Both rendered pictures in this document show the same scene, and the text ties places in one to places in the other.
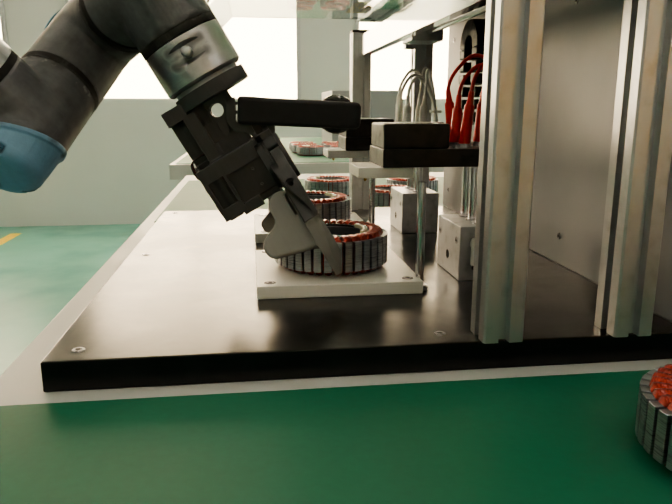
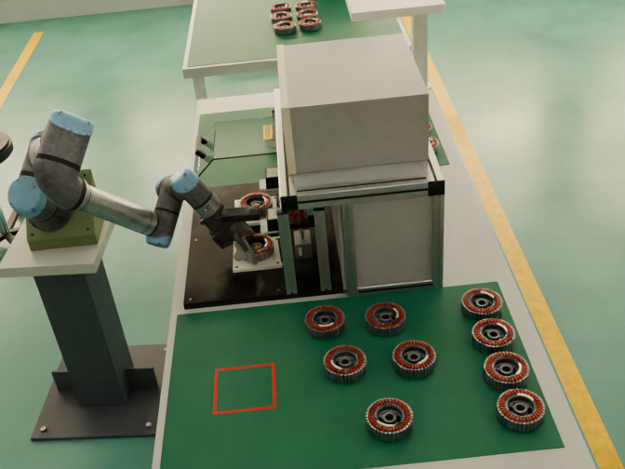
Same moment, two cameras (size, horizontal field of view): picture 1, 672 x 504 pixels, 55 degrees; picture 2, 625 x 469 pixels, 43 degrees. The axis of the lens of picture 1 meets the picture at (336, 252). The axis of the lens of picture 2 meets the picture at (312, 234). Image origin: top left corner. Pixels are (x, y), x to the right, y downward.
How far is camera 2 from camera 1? 192 cm
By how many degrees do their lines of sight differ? 23
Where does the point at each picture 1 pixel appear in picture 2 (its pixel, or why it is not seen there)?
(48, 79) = (166, 219)
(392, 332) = (266, 289)
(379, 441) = (256, 323)
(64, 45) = (168, 205)
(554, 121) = not seen: hidden behind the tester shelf
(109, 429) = (202, 321)
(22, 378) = (178, 304)
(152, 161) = not seen: outside the picture
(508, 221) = (289, 268)
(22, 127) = (164, 236)
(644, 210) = (325, 263)
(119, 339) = (198, 294)
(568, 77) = not seen: hidden behind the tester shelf
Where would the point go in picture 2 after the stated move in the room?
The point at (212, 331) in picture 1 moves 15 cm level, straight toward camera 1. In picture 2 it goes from (221, 289) to (223, 323)
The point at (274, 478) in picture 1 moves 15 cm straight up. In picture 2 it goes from (234, 332) to (227, 291)
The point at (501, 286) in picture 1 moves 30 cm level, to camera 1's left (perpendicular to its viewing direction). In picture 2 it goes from (289, 282) to (187, 285)
